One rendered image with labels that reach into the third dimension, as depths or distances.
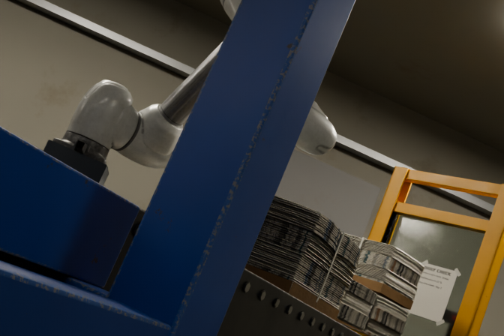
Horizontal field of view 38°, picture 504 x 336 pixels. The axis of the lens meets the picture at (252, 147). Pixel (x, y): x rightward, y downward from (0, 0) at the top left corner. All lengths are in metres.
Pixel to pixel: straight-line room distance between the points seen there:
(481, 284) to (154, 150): 1.90
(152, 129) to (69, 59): 3.65
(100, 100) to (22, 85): 3.67
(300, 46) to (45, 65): 5.44
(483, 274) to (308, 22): 3.14
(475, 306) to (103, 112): 2.12
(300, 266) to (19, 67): 4.61
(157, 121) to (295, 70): 1.80
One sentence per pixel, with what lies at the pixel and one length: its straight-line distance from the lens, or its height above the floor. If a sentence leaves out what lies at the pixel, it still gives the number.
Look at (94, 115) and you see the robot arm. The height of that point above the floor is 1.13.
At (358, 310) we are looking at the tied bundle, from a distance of 3.27.
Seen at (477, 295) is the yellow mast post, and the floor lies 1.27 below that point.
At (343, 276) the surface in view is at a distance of 2.01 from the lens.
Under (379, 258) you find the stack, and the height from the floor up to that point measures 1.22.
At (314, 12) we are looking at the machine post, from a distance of 0.70.
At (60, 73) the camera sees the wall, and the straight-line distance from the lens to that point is 6.05.
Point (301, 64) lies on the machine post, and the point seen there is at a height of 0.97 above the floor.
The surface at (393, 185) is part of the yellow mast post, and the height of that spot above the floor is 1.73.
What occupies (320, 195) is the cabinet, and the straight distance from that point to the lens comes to 5.71.
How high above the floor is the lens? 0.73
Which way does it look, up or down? 13 degrees up
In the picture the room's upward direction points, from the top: 23 degrees clockwise
